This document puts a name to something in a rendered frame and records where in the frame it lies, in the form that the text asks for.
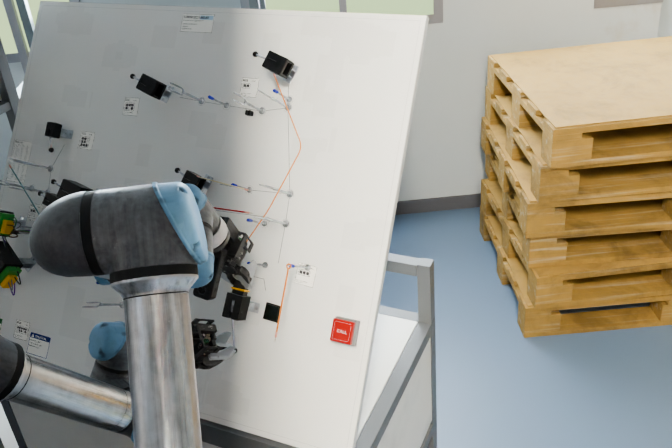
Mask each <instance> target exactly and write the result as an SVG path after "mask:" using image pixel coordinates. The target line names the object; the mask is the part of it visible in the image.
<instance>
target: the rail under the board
mask: <svg viewBox="0 0 672 448"><path fill-rule="evenodd" d="M200 427H201V438H202V441H203V442H206V443H209V444H212V445H215V446H218V447H222V448H297V447H294V446H290V445H287V444H284V443H280V442H277V441H274V440H271V439H267V438H264V437H261V436H257V435H254V434H251V433H247V432H244V431H241V430H237V429H234V428H231V427H227V426H224V425H221V424H218V423H214V422H211V421H208V420H204V419H201V418H200Z"/></svg>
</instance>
